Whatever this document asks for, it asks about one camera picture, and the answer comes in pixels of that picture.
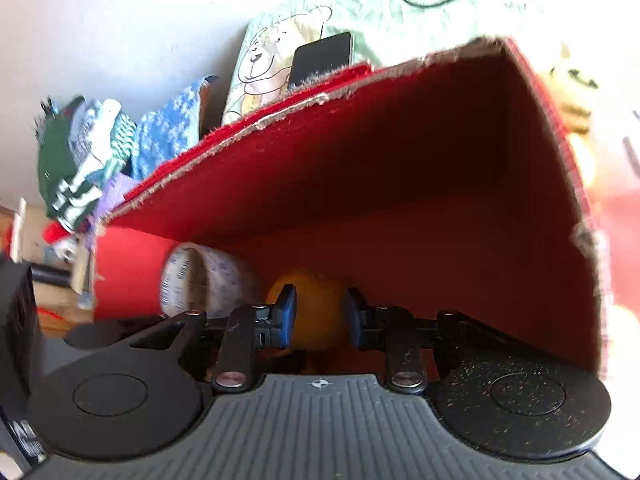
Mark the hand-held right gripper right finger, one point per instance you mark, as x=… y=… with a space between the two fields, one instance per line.
x=355 y=317

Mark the green folded garment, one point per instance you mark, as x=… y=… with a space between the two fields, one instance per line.
x=55 y=160

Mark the green striped garment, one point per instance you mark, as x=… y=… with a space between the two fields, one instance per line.
x=122 y=137

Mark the printed clear tape roll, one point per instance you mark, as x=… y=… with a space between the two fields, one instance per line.
x=220 y=275

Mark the purple tissue pack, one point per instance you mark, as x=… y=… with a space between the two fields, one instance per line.
x=115 y=192

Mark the grey patterned folded garment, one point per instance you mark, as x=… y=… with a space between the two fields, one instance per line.
x=92 y=125

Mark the black phone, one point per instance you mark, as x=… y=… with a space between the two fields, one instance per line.
x=320 y=57

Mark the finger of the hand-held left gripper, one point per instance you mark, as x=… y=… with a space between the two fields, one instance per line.
x=95 y=335

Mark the yellow tiger plush toy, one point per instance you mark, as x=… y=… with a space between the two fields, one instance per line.
x=575 y=105

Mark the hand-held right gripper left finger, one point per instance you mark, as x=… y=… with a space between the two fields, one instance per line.
x=286 y=315

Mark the blue patterned towel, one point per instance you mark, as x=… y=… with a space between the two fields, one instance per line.
x=165 y=125

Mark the red cardboard box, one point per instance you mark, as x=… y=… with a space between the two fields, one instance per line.
x=400 y=185

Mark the brown gourd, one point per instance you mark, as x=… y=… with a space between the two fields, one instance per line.
x=320 y=310

